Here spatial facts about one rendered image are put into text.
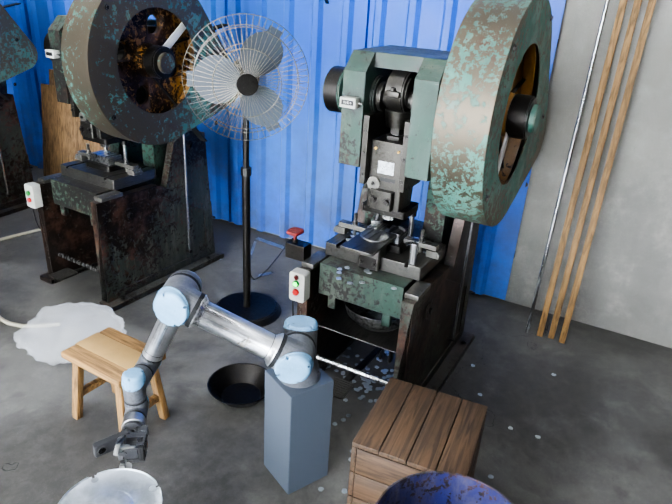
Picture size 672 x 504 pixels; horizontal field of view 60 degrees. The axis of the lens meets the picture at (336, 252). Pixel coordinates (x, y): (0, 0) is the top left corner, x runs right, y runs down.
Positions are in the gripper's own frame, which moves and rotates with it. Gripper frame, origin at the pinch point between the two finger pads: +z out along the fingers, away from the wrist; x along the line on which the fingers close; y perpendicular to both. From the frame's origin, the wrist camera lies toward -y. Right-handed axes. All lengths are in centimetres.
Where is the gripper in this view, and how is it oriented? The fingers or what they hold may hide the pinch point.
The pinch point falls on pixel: (116, 475)
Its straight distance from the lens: 199.8
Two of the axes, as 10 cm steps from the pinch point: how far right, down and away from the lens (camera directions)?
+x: -0.6, 9.1, 4.1
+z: 1.7, 4.2, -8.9
